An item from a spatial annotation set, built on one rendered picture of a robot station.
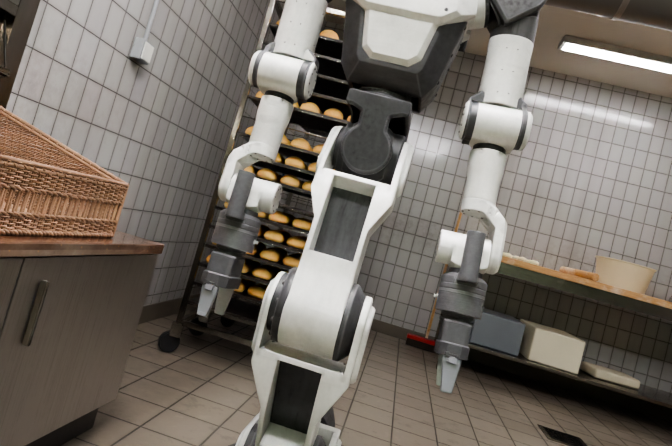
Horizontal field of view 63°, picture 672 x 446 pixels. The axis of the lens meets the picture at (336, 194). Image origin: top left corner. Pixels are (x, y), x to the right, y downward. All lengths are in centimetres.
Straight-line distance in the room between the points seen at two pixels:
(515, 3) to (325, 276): 65
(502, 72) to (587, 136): 410
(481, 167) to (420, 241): 382
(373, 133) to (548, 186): 406
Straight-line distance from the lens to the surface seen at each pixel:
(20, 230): 130
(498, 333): 432
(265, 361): 104
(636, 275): 468
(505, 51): 119
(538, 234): 505
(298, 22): 122
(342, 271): 100
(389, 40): 112
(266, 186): 113
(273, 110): 117
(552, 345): 440
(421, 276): 493
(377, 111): 111
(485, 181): 112
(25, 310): 133
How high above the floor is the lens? 77
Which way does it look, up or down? 3 degrees up
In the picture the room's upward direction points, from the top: 16 degrees clockwise
